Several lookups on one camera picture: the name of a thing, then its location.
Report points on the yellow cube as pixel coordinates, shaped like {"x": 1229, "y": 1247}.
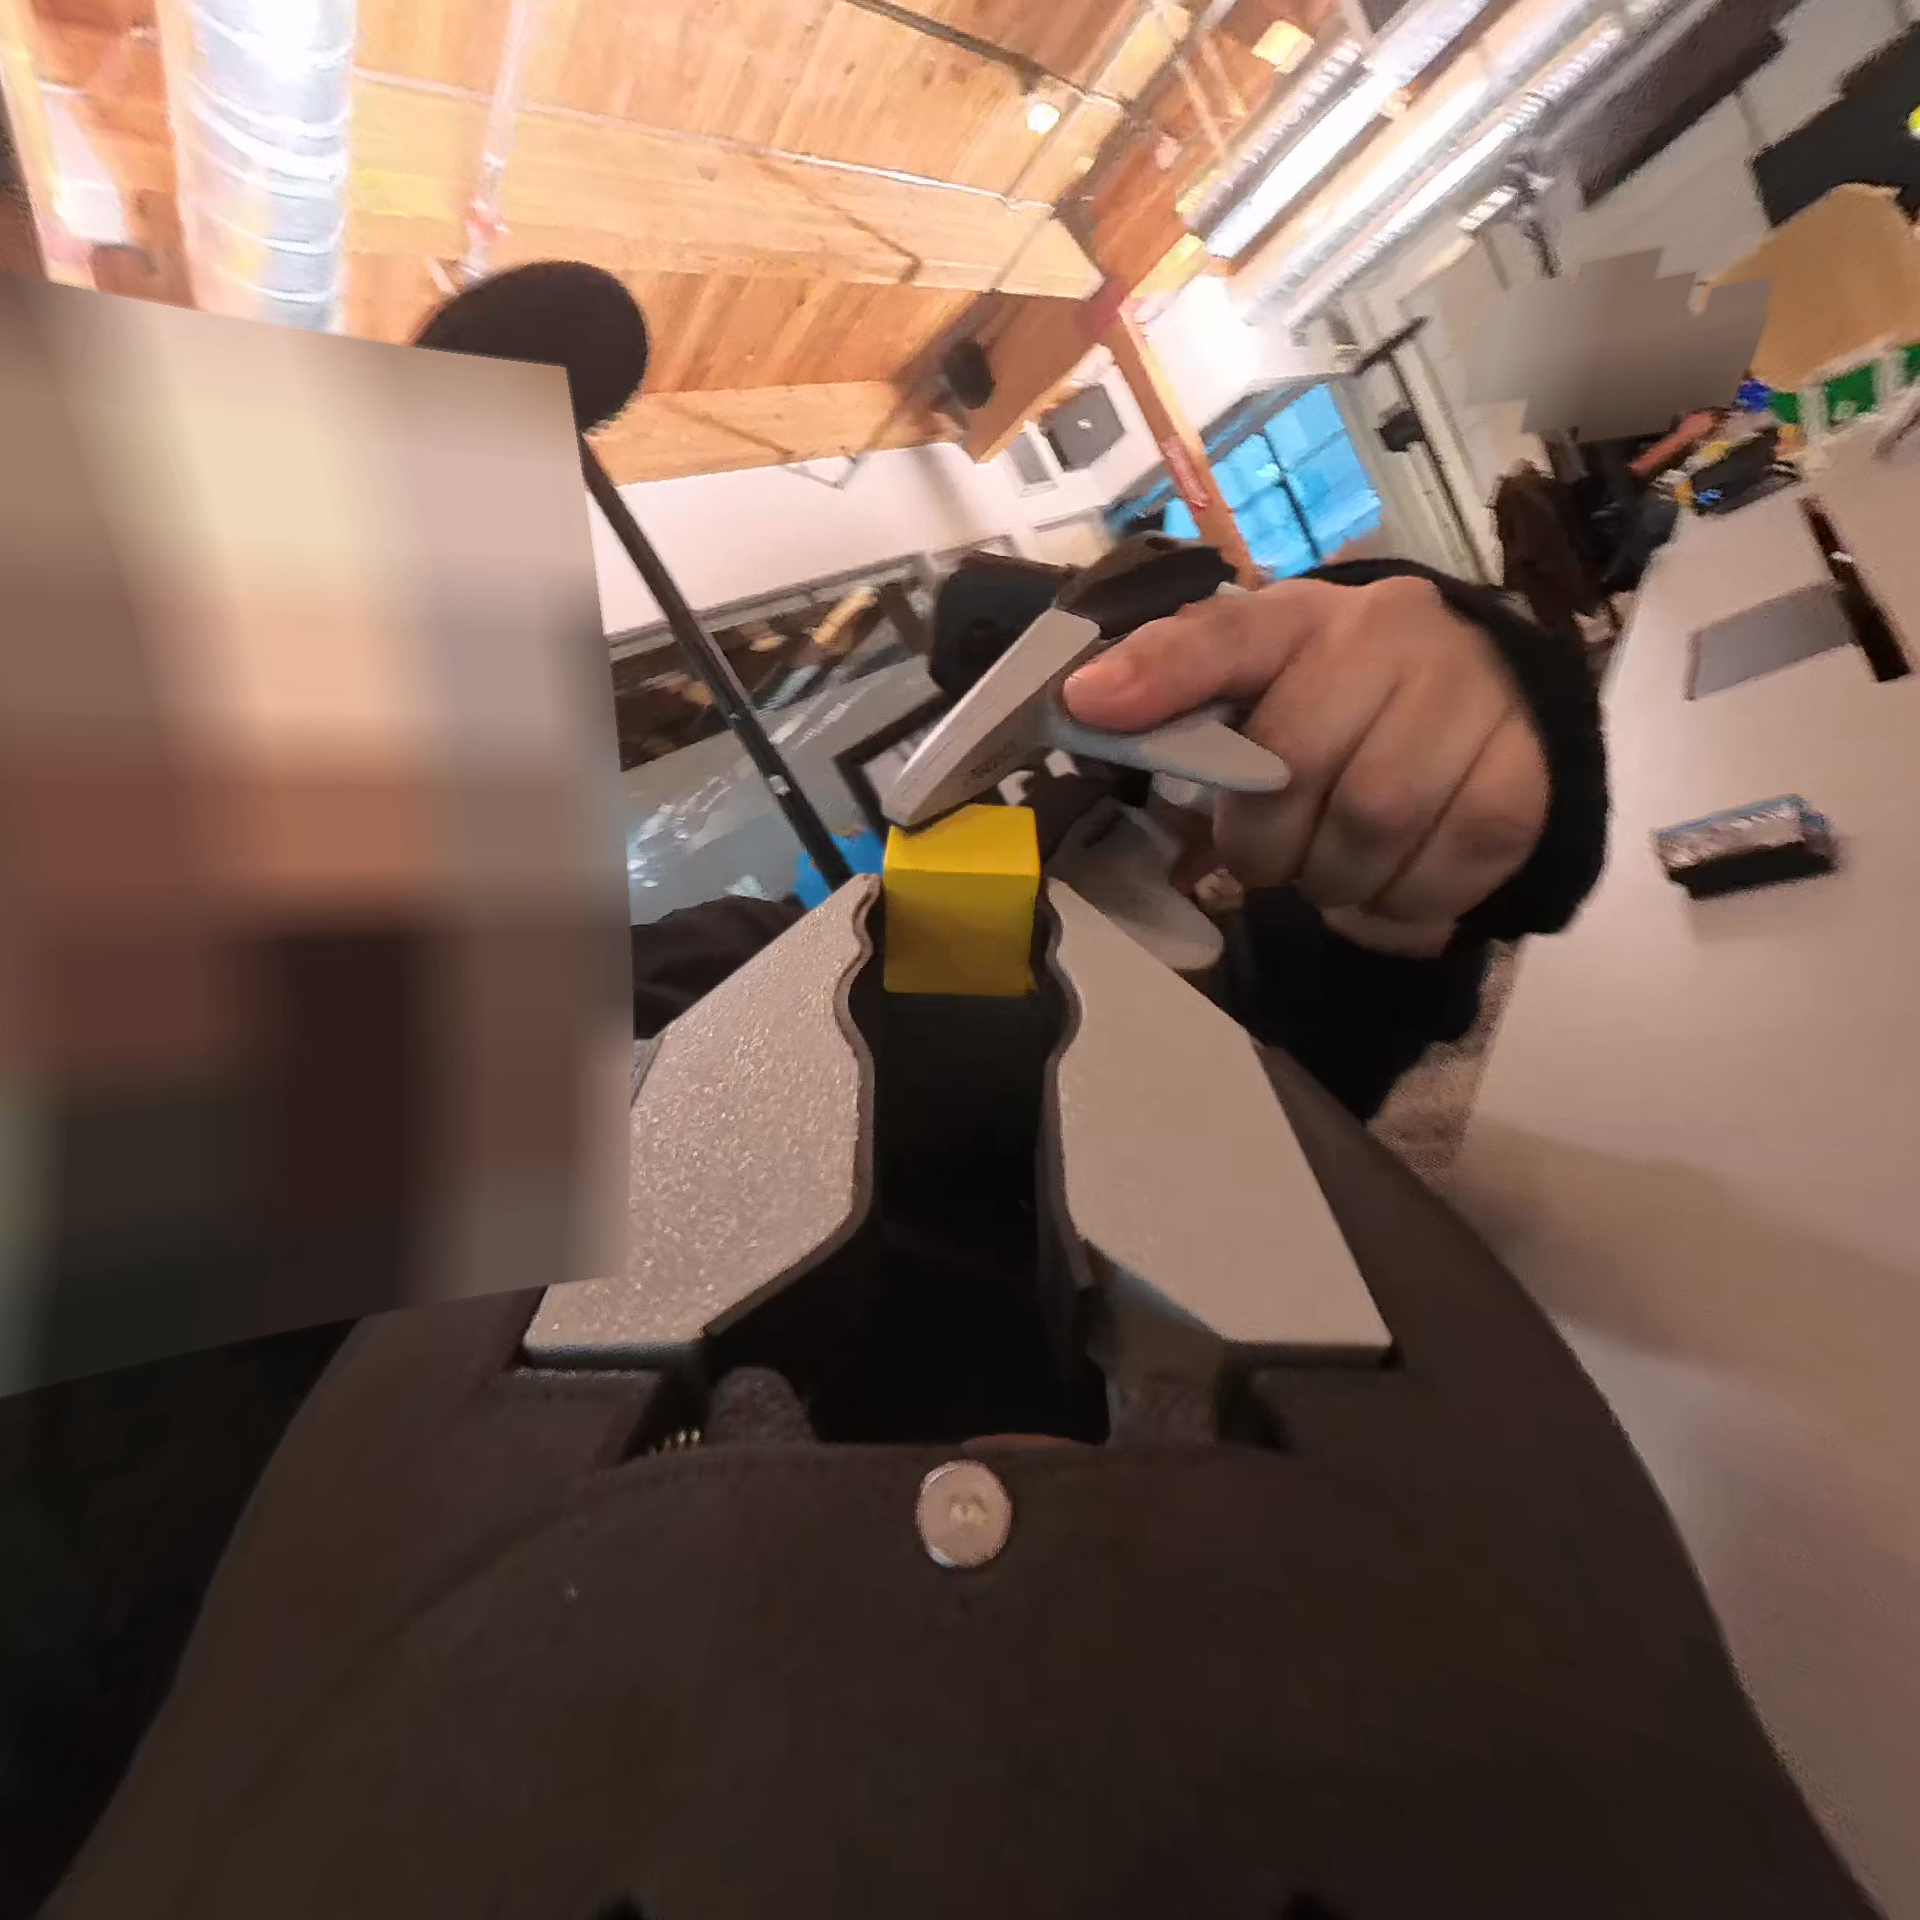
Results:
{"x": 961, "y": 901}

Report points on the black foam microphone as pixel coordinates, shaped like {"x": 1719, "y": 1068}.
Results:
{"x": 532, "y": 338}

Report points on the black case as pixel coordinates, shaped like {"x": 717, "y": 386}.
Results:
{"x": 1748, "y": 848}

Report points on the black microphone pole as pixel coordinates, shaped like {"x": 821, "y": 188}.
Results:
{"x": 704, "y": 660}

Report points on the silver ventilation duct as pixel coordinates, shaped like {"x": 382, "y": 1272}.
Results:
{"x": 255, "y": 151}

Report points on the person's left hand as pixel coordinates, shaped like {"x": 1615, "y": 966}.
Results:
{"x": 1394, "y": 750}

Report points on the ceiling spot lamp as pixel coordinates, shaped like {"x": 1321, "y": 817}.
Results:
{"x": 1040, "y": 112}

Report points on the black ceiling speaker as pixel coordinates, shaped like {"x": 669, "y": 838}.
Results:
{"x": 965, "y": 373}

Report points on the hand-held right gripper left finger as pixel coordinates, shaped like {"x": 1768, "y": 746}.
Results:
{"x": 750, "y": 1141}

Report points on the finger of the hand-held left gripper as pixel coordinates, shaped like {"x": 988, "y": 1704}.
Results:
{"x": 1155, "y": 909}
{"x": 998, "y": 705}

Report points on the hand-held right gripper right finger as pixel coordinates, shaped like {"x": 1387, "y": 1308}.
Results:
{"x": 1200, "y": 1184}

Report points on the cardboard box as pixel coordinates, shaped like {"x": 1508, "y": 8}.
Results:
{"x": 1831, "y": 285}

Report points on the grey desk mat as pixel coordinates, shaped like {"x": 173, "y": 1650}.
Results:
{"x": 1771, "y": 644}

